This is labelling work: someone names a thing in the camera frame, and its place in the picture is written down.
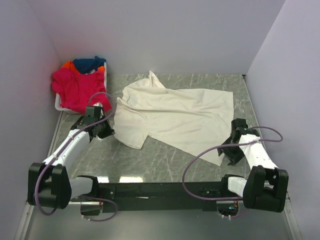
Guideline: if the white t shirt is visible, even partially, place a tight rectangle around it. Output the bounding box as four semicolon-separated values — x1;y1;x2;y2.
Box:
113;72;234;156

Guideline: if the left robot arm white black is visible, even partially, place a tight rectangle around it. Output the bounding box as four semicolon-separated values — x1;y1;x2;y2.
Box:
27;105;114;210

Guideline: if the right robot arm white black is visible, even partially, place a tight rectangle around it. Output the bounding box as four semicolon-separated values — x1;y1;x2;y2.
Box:
217;118;289;213

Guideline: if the pink t shirt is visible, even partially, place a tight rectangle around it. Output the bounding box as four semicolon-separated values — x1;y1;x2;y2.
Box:
51;68;113;116

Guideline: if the white laundry basket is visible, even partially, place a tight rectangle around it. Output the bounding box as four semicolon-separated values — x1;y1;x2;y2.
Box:
54;61;110;116

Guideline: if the blue t shirt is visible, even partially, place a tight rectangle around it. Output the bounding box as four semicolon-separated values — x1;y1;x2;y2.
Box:
72;56;107;74

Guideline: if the orange t shirt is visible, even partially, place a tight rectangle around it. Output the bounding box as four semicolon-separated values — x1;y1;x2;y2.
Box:
61;61;106;74

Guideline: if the black base beam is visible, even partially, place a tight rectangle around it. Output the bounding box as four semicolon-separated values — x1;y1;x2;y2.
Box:
93;181;237;212

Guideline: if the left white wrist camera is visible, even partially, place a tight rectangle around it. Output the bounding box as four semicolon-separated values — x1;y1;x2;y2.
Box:
93;102;103;108

